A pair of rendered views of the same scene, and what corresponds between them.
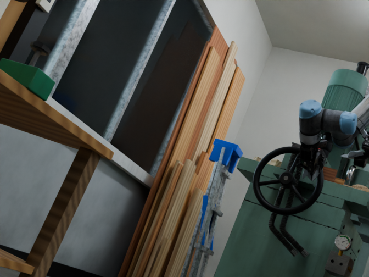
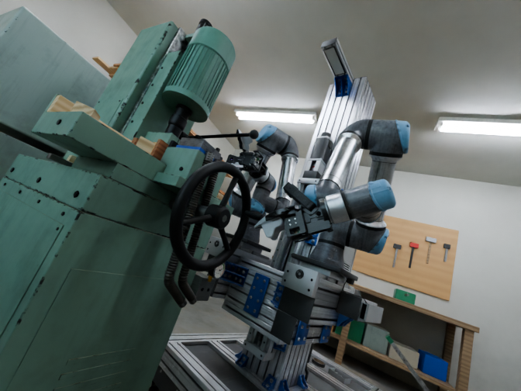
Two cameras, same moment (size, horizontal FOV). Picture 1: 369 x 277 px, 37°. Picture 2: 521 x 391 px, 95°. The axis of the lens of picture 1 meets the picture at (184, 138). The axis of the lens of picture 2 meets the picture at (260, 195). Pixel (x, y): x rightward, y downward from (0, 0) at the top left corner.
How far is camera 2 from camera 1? 2.11 m
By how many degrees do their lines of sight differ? 86
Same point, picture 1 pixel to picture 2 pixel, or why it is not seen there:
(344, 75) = (229, 48)
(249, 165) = (102, 139)
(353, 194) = not seen: hidden behind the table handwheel
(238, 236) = (63, 287)
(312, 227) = not seen: hidden behind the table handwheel
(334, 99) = (213, 73)
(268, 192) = (134, 200)
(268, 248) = (123, 292)
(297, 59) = not seen: outside the picture
